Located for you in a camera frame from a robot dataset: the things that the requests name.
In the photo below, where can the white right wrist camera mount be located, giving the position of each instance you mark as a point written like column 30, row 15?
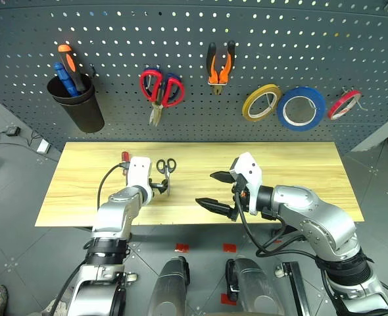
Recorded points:
column 250, row 168

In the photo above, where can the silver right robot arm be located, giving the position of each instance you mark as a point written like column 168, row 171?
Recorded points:
column 322, row 217

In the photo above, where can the blue tape roll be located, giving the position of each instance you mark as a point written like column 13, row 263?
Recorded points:
column 284, row 115

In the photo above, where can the red tape roll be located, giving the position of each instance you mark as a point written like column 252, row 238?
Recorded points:
column 337, row 107

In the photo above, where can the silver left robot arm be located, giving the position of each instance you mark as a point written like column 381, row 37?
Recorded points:
column 115, row 214

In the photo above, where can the orange and black pliers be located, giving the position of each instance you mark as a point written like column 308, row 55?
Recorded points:
column 217, row 74

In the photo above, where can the black plastic cup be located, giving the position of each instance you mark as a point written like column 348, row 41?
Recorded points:
column 82, row 112

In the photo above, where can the dark rounded metallic shape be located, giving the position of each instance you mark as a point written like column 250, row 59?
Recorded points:
column 167, row 289
column 254, row 289

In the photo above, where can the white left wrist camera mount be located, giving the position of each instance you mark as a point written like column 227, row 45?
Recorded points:
column 138, row 171

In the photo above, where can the orange and black screwdriver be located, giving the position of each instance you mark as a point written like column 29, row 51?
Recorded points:
column 69, row 62

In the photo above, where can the light grey side panel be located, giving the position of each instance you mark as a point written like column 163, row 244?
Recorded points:
column 381, row 128

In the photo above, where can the black metal frame with caster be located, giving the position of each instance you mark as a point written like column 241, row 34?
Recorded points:
column 296, row 286

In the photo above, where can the dark grey perforated pegboard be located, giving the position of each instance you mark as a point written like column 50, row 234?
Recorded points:
column 194, row 33

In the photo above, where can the black power adapter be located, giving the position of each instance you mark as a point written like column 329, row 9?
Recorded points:
column 12, row 131

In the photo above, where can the black pegboard hook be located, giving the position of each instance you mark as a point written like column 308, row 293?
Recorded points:
column 92, row 70

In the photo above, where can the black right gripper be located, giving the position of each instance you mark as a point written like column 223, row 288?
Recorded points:
column 240, row 204

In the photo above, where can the yellow tape roll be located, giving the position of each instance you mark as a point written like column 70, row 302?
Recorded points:
column 248, row 105

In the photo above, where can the metal pegboard hook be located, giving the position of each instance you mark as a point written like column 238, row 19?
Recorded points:
column 312, row 104
column 270, row 100
column 361, row 106

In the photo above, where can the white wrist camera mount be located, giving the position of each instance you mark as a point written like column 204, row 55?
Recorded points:
column 138, row 171
column 250, row 168

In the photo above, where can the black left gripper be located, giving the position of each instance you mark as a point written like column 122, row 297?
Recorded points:
column 159, row 188

